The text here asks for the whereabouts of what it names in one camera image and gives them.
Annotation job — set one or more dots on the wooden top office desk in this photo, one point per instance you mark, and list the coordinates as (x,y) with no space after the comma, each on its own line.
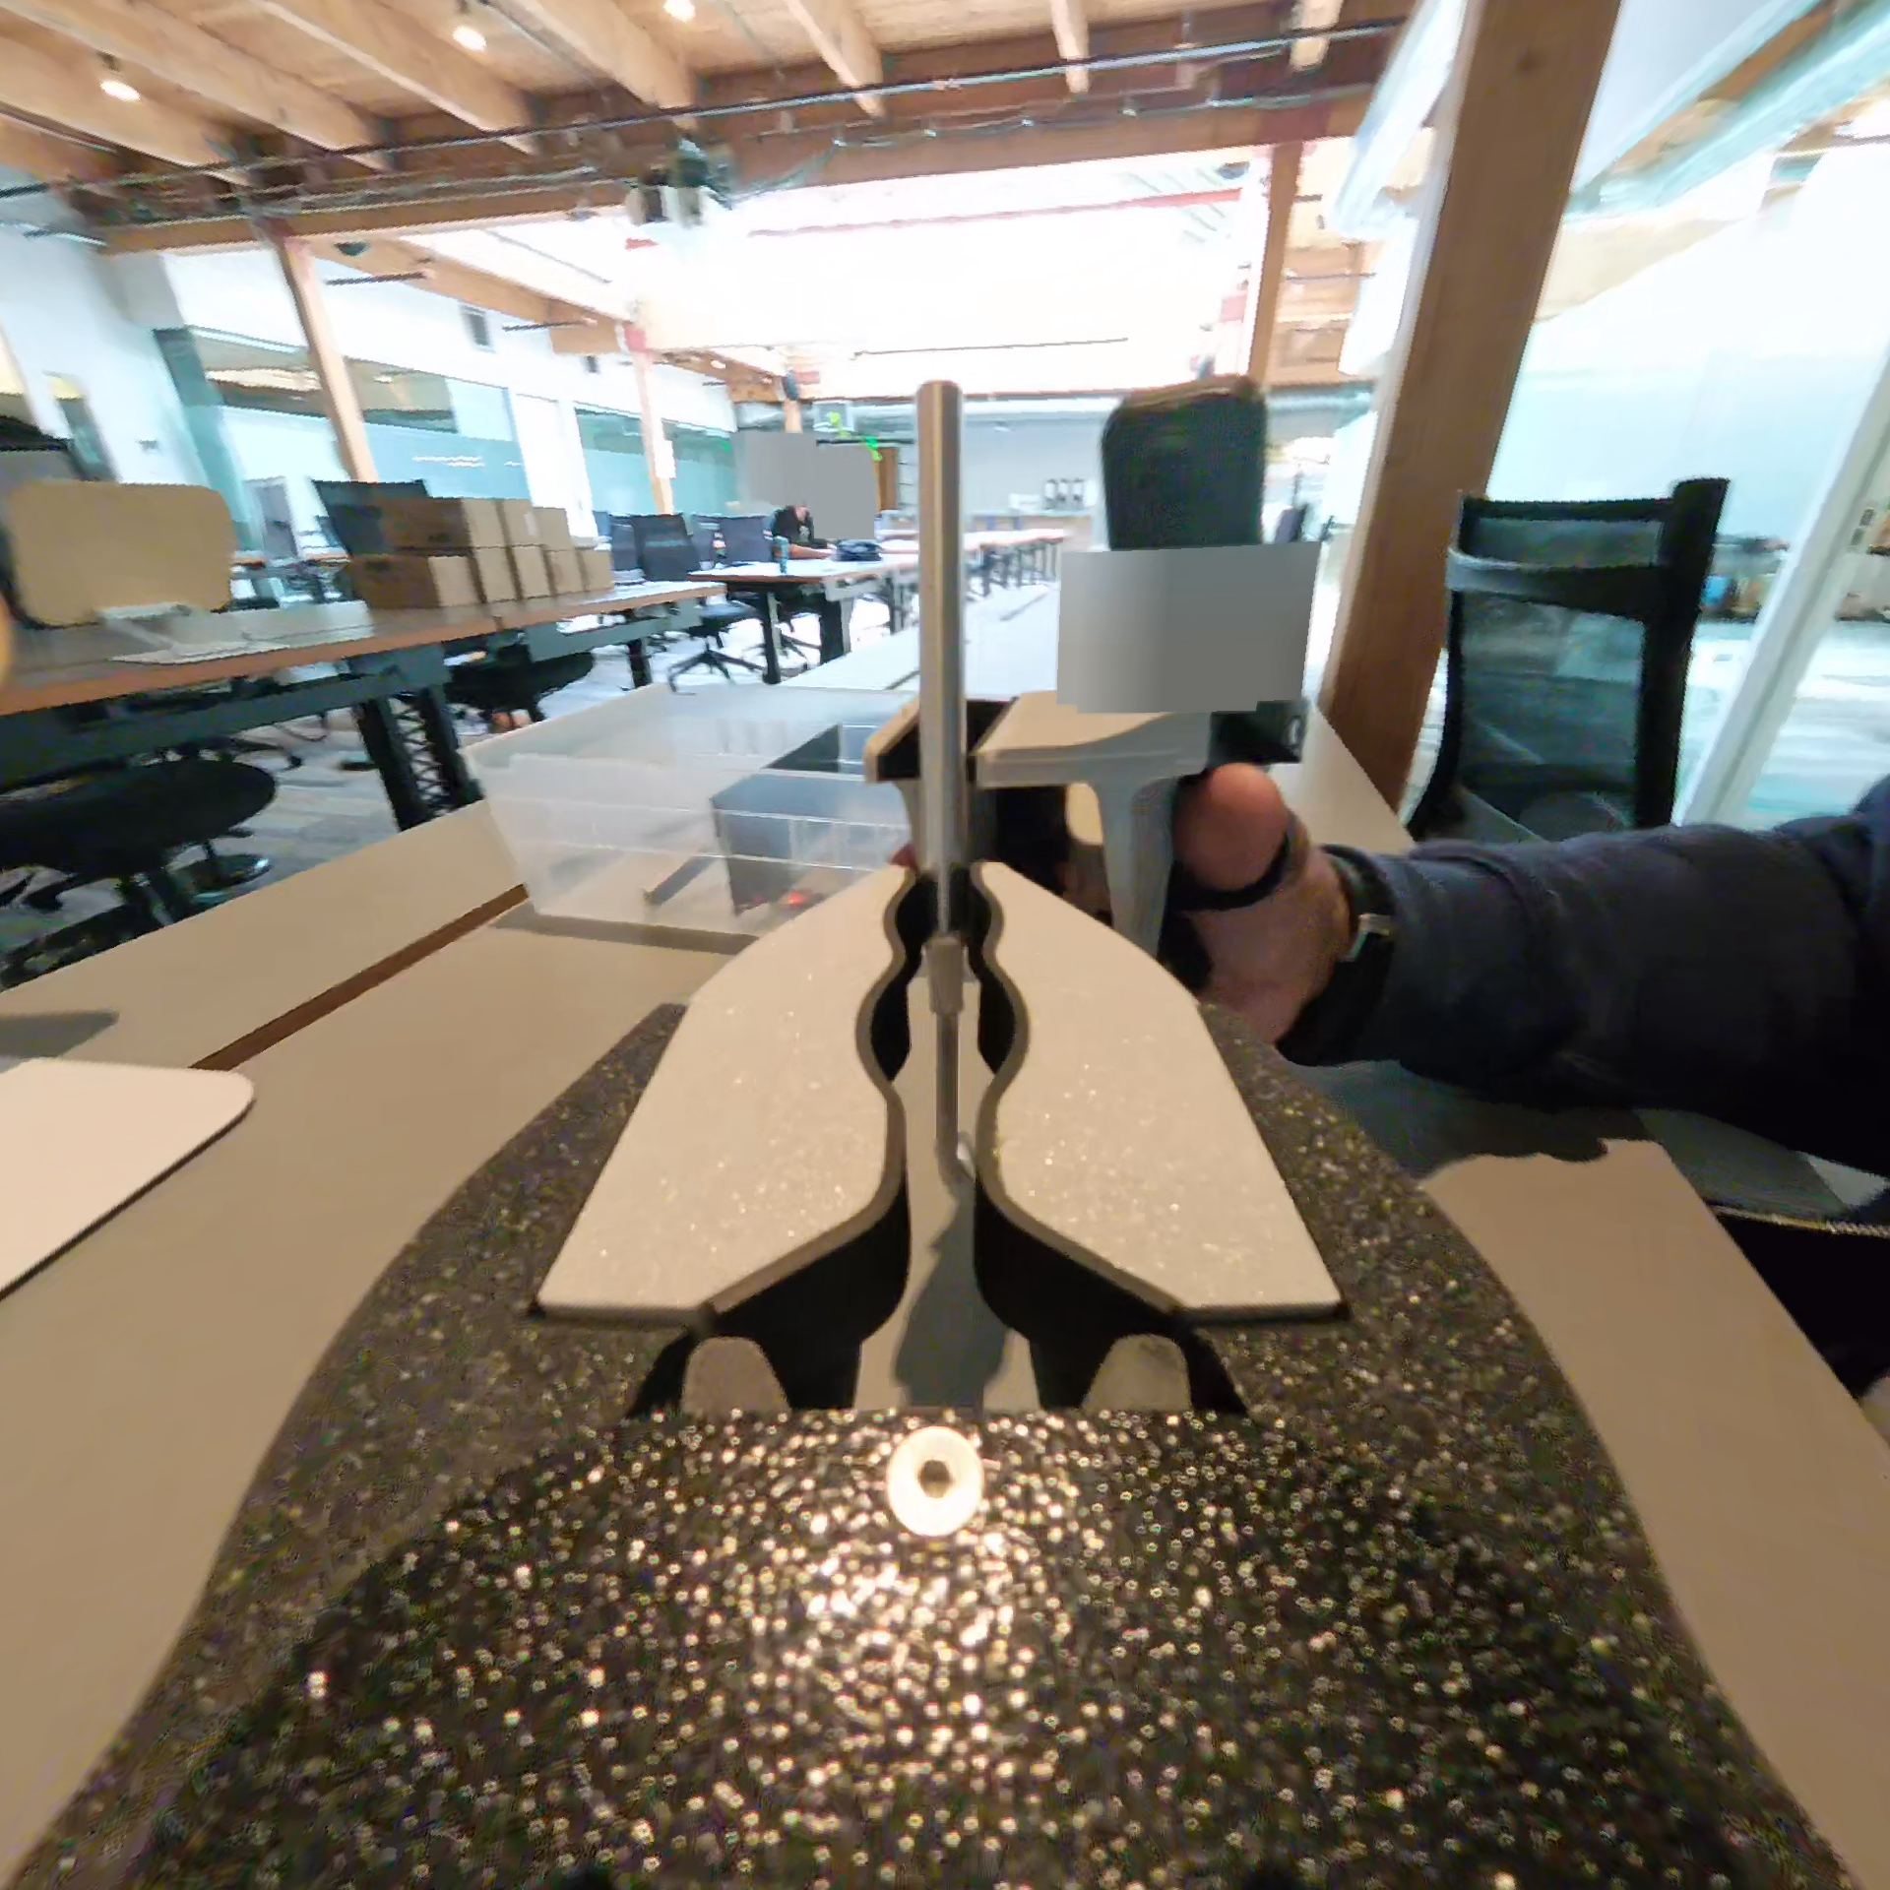
(442,628)

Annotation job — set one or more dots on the beige document stand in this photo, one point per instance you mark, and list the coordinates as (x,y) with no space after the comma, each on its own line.
(118,546)

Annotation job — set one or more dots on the wooden support post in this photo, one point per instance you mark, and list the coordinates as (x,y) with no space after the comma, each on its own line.
(1478,369)

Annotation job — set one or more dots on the long white office table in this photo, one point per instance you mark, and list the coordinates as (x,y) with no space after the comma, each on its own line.
(948,555)

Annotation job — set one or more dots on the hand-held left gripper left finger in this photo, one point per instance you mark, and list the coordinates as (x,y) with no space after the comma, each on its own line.
(739,1139)

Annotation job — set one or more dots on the person's right hand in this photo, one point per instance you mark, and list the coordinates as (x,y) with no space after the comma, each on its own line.
(1285,947)

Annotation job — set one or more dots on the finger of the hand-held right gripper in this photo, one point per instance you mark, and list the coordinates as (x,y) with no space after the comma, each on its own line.
(889,738)
(1093,746)

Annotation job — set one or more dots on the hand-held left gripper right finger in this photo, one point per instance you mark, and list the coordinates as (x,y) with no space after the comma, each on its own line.
(1140,1150)

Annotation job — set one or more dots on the person's right forearm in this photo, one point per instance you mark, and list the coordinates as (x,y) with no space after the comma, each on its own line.
(1595,962)

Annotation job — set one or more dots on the row of black office chairs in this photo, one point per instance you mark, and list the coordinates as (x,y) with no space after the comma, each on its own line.
(665,555)

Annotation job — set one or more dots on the stack of cardboard boxes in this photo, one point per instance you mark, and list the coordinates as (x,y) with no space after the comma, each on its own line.
(442,555)

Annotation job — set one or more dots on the clear plastic bin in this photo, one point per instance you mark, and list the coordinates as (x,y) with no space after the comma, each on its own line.
(588,796)

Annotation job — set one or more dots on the black mesh office chair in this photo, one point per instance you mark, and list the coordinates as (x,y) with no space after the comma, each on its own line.
(1564,650)

